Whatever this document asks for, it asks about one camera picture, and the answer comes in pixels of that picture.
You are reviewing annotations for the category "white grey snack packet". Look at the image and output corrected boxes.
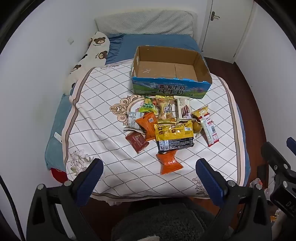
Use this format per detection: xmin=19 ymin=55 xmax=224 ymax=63
xmin=122 ymin=111 xmax=145 ymax=131

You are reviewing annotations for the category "bear print pillow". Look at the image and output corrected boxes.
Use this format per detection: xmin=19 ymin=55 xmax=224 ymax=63
xmin=63 ymin=31 xmax=110 ymax=96

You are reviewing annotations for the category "red object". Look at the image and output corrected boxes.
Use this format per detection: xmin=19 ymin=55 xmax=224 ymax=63
xmin=49 ymin=168 xmax=68 ymax=184

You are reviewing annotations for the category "green snack packet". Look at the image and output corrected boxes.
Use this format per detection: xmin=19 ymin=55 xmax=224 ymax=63
xmin=139 ymin=96 xmax=158 ymax=114

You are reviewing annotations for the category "long red white packet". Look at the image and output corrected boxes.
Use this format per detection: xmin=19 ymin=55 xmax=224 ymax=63
xmin=199 ymin=113 xmax=220 ymax=148

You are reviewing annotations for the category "yellow braised egg packet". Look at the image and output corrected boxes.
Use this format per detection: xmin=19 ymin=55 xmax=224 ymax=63
xmin=191 ymin=105 xmax=210 ymax=135

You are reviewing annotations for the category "white diamond pattern quilt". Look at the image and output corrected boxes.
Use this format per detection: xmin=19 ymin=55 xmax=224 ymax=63
xmin=63 ymin=59 xmax=249 ymax=206

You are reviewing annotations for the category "white door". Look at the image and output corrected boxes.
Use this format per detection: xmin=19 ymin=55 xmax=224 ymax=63
xmin=199 ymin=0 xmax=257 ymax=63

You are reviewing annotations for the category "large yellow black packet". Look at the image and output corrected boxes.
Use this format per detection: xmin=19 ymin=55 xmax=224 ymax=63
xmin=154 ymin=120 xmax=195 ymax=154

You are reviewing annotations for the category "black cable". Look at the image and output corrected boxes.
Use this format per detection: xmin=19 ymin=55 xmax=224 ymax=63
xmin=0 ymin=175 xmax=26 ymax=241

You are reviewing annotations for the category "grey pillow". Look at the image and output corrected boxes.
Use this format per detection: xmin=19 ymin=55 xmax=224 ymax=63
xmin=94 ymin=10 xmax=197 ymax=38

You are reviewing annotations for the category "brown snack packet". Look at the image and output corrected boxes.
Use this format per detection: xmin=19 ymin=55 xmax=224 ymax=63
xmin=125 ymin=131 xmax=149 ymax=154

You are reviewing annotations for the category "cardboard box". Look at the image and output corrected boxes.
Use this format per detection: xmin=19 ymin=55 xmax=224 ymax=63
xmin=131 ymin=46 xmax=213 ymax=99

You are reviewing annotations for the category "white chocolate stick packet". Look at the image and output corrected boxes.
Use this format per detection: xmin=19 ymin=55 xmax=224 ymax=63
xmin=174 ymin=96 xmax=193 ymax=122

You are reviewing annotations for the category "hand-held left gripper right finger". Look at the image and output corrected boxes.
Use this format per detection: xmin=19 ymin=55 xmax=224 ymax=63
xmin=195 ymin=158 xmax=274 ymax=241

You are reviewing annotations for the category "clear yellow pastry packet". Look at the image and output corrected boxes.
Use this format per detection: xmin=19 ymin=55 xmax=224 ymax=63
xmin=155 ymin=95 xmax=178 ymax=123

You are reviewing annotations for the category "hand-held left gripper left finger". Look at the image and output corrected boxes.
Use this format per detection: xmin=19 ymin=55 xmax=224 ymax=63
xmin=26 ymin=158 xmax=104 ymax=241

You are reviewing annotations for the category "blue bed sheet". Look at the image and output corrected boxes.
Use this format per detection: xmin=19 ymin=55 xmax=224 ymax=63
xmin=45 ymin=34 xmax=252 ymax=186

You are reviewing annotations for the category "orange snack packet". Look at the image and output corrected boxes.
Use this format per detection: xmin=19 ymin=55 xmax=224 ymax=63
xmin=156 ymin=149 xmax=184 ymax=175
xmin=135 ymin=113 xmax=158 ymax=141

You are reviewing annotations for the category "grey fleece clothing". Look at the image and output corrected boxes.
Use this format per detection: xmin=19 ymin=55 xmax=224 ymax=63
xmin=111 ymin=199 xmax=229 ymax=241

